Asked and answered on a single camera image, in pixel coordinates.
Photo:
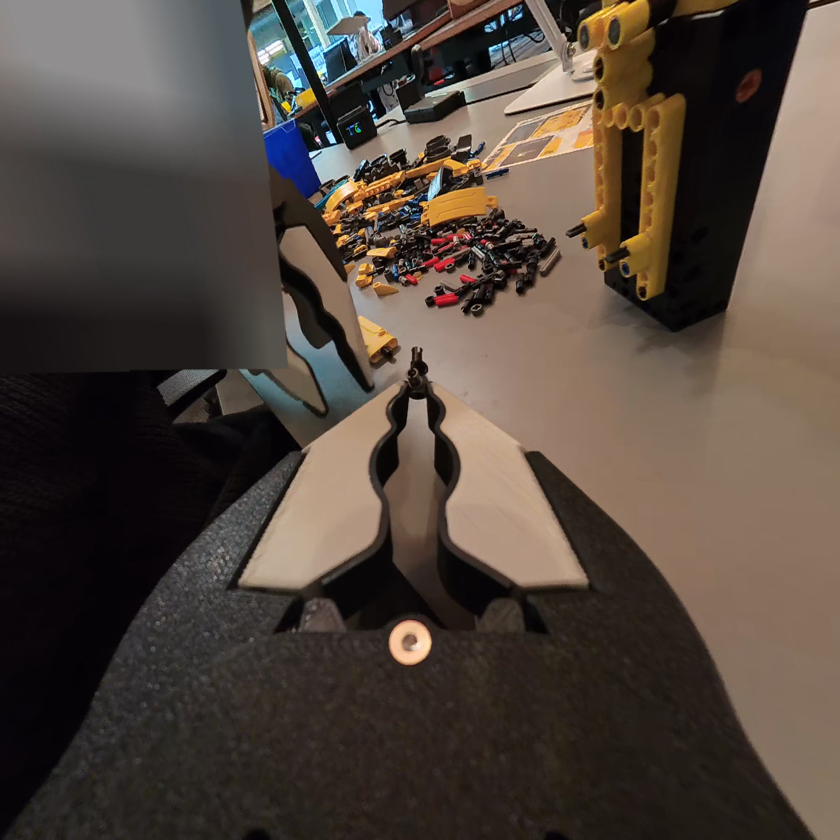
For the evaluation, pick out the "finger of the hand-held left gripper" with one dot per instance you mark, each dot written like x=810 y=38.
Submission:
x=303 y=367
x=328 y=289

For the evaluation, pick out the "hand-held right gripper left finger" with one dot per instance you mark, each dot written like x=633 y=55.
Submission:
x=315 y=518

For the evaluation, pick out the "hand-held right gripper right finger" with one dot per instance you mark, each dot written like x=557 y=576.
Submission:
x=505 y=518

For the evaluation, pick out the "black plastic pin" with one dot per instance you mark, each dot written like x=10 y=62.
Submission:
x=415 y=371

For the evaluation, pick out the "pile of plastic building parts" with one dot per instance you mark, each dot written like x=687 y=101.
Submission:
x=459 y=249

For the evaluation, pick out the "blue storage bin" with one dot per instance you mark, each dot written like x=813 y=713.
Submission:
x=289 y=157

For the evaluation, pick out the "yellow panel brick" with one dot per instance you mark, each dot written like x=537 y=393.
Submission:
x=377 y=338

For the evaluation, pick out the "small black display device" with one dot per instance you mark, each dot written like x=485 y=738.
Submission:
x=358 y=128

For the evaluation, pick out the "black power brick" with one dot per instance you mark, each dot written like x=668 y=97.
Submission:
x=433 y=106

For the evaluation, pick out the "person's black knit sweater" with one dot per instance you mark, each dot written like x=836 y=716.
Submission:
x=79 y=525

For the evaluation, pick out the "yellow sticker sheet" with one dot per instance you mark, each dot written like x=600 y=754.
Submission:
x=544 y=134

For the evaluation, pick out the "white book stand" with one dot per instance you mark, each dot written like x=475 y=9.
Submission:
x=551 y=92

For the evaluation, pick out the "black and yellow brick model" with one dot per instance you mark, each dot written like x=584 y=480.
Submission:
x=709 y=197

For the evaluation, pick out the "black metal post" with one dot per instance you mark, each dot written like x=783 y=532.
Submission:
x=302 y=59

